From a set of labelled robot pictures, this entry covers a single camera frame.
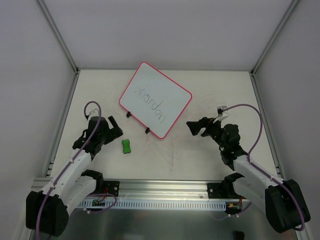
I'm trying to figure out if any black whiteboard clip left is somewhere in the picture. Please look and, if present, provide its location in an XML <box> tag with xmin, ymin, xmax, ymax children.
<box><xmin>126</xmin><ymin>111</ymin><xmax>132</xmax><ymax>118</ymax></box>

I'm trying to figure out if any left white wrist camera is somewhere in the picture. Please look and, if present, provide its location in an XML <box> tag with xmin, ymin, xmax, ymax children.
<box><xmin>88</xmin><ymin>108</ymin><xmax>100</xmax><ymax>119</ymax></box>

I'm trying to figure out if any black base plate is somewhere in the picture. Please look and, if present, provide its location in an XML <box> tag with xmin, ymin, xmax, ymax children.
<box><xmin>207</xmin><ymin>182</ymin><xmax>232</xmax><ymax>199</ymax></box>
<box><xmin>102</xmin><ymin>180</ymin><xmax>120</xmax><ymax>197</ymax></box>

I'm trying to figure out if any small black object bottom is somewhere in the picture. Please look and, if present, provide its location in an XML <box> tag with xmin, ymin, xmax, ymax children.
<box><xmin>233</xmin><ymin>231</ymin><xmax>245</xmax><ymax>240</ymax></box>

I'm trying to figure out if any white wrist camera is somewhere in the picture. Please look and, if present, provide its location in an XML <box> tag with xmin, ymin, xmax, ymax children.
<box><xmin>88</xmin><ymin>108</ymin><xmax>100</xmax><ymax>119</ymax></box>
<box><xmin>213</xmin><ymin>105</ymin><xmax>230</xmax><ymax>123</ymax></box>

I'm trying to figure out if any aluminium mounting rail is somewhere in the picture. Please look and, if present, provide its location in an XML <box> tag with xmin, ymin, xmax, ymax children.
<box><xmin>31</xmin><ymin>176</ymin><xmax>240</xmax><ymax>201</ymax></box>

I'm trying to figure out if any green whiteboard eraser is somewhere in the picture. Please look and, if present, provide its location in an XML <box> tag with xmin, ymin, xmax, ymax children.
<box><xmin>121</xmin><ymin>139</ymin><xmax>132</xmax><ymax>154</ymax></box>

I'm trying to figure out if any right aluminium frame post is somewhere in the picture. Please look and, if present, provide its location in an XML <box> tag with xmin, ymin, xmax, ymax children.
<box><xmin>249</xmin><ymin>0</ymin><xmax>301</xmax><ymax>75</ymax></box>

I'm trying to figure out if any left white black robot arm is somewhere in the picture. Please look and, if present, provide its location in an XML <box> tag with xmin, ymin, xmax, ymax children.
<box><xmin>25</xmin><ymin>116</ymin><xmax>123</xmax><ymax>237</ymax></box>

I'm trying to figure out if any pink framed whiteboard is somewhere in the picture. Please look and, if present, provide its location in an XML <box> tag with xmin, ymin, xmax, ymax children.
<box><xmin>119</xmin><ymin>62</ymin><xmax>193</xmax><ymax>139</ymax></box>

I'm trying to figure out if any white slotted cable duct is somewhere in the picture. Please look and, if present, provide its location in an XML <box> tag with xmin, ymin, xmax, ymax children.
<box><xmin>77</xmin><ymin>198</ymin><xmax>227</xmax><ymax>212</ymax></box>

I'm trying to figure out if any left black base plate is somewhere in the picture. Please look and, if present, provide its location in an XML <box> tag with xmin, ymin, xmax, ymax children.
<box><xmin>102</xmin><ymin>180</ymin><xmax>120</xmax><ymax>197</ymax></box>

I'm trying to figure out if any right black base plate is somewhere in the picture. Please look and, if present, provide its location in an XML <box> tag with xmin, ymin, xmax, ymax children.
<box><xmin>207</xmin><ymin>182</ymin><xmax>232</xmax><ymax>199</ymax></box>

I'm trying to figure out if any left aluminium frame post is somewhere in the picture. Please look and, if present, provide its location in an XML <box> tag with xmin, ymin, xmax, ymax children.
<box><xmin>36</xmin><ymin>0</ymin><xmax>79</xmax><ymax>74</ymax></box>

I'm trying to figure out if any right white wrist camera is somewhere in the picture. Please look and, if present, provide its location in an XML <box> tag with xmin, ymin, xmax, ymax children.
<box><xmin>213</xmin><ymin>105</ymin><xmax>230</xmax><ymax>123</ymax></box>

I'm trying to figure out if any aluminium frame post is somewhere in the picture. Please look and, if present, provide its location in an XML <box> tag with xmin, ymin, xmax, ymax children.
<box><xmin>36</xmin><ymin>0</ymin><xmax>79</xmax><ymax>74</ymax></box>
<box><xmin>249</xmin><ymin>0</ymin><xmax>301</xmax><ymax>75</ymax></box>

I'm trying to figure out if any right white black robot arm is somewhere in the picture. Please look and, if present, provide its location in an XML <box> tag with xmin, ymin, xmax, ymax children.
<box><xmin>186</xmin><ymin>117</ymin><xmax>311</xmax><ymax>233</ymax></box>

